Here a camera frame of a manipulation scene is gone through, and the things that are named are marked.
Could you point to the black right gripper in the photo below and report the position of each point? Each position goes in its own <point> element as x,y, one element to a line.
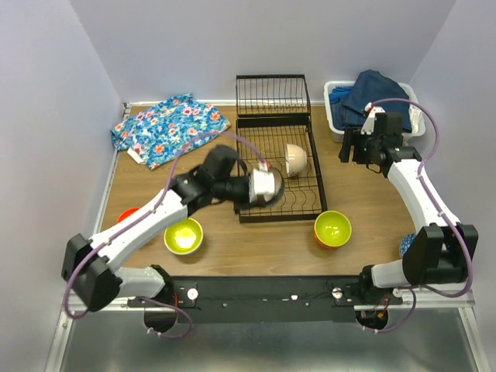
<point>354,137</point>

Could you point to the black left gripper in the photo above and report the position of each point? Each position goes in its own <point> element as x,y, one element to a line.
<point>237,208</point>

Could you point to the dark glazed bowl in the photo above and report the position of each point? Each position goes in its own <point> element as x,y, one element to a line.
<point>280,186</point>

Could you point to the white bowl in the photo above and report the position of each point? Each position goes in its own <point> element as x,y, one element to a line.
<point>295,160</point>

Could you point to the black wire dish rack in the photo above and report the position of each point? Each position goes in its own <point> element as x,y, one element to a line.
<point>272,112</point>

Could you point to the blue triangle pattern bowl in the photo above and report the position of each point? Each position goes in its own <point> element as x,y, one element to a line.
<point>405,243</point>

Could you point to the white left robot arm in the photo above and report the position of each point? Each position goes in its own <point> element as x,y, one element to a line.
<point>93,267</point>

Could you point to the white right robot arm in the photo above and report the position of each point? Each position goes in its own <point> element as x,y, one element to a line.
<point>443,247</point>

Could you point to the white perforated basket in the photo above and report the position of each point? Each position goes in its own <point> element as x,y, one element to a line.
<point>416,115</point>

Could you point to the yellow-green bowl left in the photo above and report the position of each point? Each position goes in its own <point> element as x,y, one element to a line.
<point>184,238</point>

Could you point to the dark blue jeans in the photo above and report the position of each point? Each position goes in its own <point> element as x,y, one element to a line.
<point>347,103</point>

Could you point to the blue floral cloth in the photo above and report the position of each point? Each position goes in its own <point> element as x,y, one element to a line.
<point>158,133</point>

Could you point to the green orange bowl right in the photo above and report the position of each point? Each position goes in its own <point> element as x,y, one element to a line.
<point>332,229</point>

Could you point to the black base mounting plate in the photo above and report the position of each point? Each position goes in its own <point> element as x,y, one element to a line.
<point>250,299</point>

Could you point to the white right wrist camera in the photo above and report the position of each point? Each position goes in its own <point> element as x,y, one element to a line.
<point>368,126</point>

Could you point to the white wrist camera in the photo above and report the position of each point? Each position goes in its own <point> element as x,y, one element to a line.
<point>368,126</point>
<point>262,184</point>

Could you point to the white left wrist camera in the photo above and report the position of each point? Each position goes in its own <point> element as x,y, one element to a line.
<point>262,184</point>

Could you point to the aluminium frame rail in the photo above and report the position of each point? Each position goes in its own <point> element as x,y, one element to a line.
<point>438,298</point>

